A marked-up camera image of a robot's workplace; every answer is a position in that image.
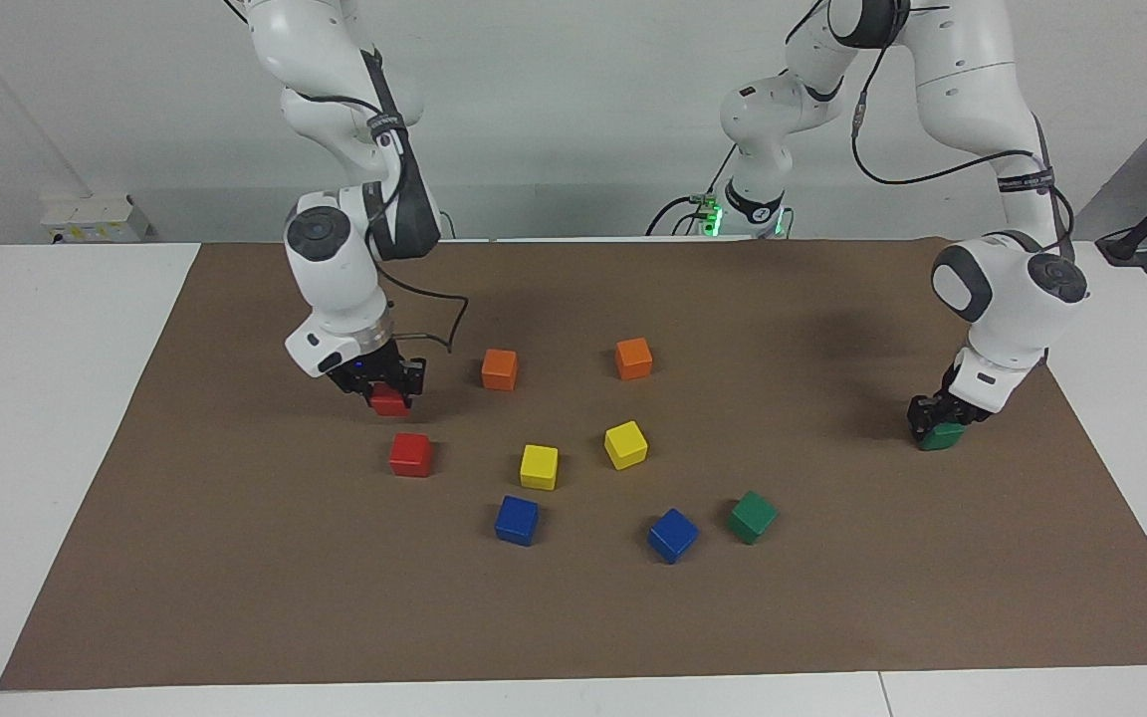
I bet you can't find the yellow wooden cube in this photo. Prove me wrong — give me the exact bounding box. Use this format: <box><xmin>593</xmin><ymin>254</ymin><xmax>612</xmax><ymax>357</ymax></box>
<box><xmin>603</xmin><ymin>420</ymin><xmax>649</xmax><ymax>471</ymax></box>
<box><xmin>519</xmin><ymin>444</ymin><xmax>560</xmax><ymax>491</ymax></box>

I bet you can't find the blue wooden cube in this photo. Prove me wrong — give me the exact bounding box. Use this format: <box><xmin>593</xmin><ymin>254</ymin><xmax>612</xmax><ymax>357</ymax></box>
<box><xmin>646</xmin><ymin>508</ymin><xmax>700</xmax><ymax>566</ymax></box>
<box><xmin>494</xmin><ymin>495</ymin><xmax>541</xmax><ymax>548</ymax></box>

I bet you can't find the brown table mat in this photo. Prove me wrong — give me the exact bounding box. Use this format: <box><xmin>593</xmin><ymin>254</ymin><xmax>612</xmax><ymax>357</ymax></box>
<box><xmin>0</xmin><ymin>237</ymin><xmax>1147</xmax><ymax>691</ymax></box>

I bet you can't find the white power strip box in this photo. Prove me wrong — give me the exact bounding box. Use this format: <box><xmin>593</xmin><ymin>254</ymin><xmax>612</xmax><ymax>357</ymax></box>
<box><xmin>41</xmin><ymin>194</ymin><xmax>151</xmax><ymax>245</ymax></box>

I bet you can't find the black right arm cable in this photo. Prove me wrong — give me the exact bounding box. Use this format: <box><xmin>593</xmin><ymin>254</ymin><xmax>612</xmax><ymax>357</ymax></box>
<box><xmin>295</xmin><ymin>90</ymin><xmax>470</xmax><ymax>355</ymax></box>

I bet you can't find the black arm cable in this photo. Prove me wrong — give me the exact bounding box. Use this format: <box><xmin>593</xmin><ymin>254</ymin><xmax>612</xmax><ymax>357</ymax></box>
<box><xmin>788</xmin><ymin>0</ymin><xmax>1077</xmax><ymax>260</ymax></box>
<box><xmin>295</xmin><ymin>90</ymin><xmax>470</xmax><ymax>355</ymax></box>

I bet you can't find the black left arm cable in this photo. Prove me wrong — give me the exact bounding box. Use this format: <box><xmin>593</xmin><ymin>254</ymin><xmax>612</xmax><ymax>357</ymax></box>
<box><xmin>788</xmin><ymin>0</ymin><xmax>1077</xmax><ymax>260</ymax></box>

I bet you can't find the black left base cable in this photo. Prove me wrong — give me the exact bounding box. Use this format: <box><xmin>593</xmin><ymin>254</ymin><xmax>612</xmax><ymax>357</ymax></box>
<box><xmin>646</xmin><ymin>144</ymin><xmax>739</xmax><ymax>237</ymax></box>

